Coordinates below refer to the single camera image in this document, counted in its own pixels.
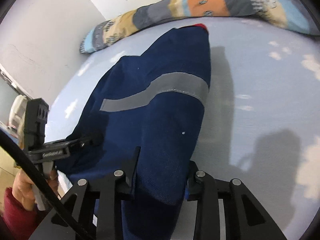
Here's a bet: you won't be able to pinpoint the red sleeve forearm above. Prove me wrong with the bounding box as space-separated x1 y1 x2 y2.
1 187 47 239

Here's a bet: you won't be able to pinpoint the black cable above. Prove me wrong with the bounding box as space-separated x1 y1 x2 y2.
0 129 93 240

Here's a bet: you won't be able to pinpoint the light blue cloud bedsheet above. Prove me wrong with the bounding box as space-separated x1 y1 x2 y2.
43 17 320 240

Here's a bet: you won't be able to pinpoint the person's left hand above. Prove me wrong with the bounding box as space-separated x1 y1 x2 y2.
11 167 60 212

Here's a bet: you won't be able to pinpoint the patchwork rolled quilt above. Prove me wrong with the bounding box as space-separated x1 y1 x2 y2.
79 0 319 54

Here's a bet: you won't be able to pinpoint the navy blue work jacket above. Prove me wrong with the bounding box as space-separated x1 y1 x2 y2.
56 24 211 239

